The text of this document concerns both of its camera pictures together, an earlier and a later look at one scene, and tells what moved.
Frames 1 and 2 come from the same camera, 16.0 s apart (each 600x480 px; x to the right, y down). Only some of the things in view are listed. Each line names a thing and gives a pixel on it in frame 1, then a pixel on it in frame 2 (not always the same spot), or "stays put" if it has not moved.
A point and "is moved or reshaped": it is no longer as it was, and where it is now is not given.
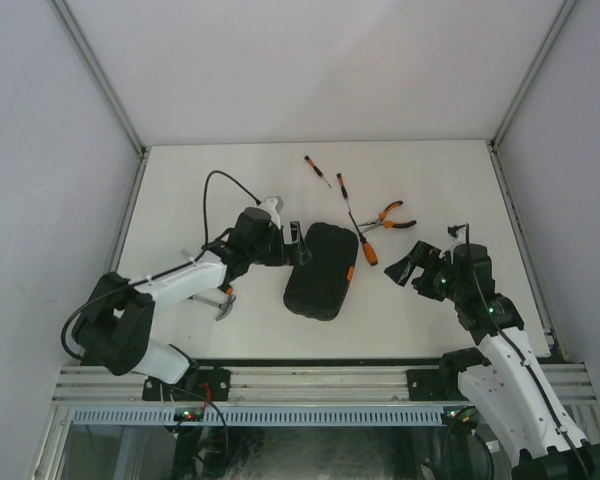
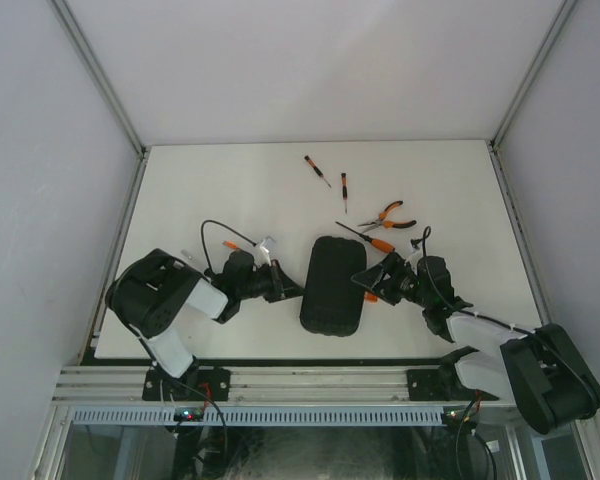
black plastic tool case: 316,288 is moved or reshaped
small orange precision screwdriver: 320,174 stays put
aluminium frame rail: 90,384 stays put
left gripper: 279,259 -> 286,286
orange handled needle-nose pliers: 382,222 stays put
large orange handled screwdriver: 366,246 -> 375,243
